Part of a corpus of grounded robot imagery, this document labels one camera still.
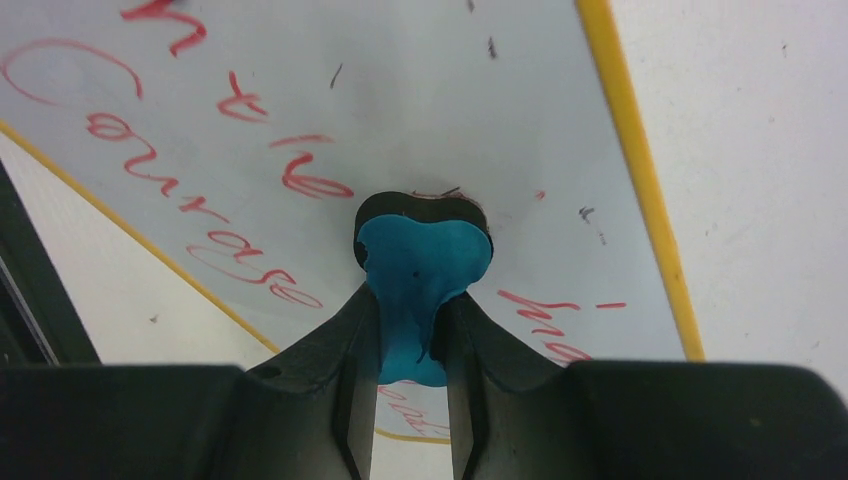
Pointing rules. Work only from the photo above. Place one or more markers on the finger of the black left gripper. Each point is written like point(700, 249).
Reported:
point(39, 323)

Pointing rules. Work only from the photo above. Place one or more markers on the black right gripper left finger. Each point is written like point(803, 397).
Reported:
point(306, 413)

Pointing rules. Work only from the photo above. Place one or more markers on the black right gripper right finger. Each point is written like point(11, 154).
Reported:
point(514, 414)

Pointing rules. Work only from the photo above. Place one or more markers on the blue whiteboard eraser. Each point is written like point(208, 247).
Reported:
point(418, 253)

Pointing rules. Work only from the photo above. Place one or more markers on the yellow framed whiteboard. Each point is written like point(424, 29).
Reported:
point(235, 140)

